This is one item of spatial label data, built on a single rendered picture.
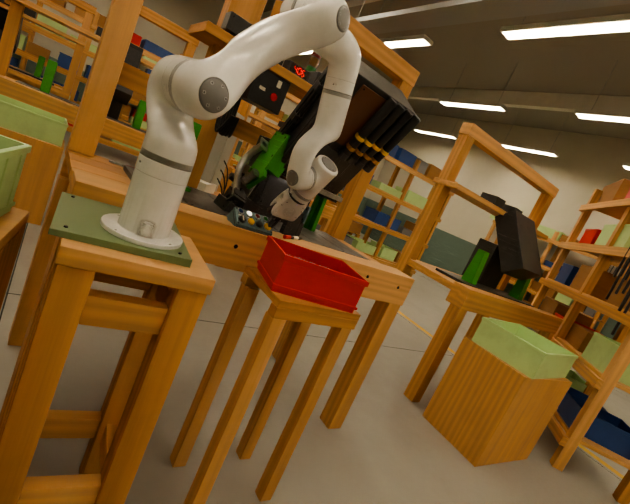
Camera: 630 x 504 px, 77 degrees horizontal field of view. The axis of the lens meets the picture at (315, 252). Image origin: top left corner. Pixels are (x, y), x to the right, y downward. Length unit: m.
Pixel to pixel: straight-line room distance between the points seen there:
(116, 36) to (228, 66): 0.93
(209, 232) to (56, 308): 0.57
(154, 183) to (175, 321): 0.32
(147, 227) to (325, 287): 0.57
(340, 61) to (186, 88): 0.50
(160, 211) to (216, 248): 0.44
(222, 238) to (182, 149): 0.49
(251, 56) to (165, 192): 0.37
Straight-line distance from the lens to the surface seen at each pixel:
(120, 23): 1.85
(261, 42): 1.05
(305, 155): 1.20
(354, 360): 2.13
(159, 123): 1.00
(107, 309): 0.98
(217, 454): 1.44
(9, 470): 1.20
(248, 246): 1.43
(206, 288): 0.96
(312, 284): 1.24
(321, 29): 1.09
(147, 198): 0.98
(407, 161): 7.49
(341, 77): 1.24
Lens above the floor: 1.16
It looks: 10 degrees down
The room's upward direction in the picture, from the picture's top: 24 degrees clockwise
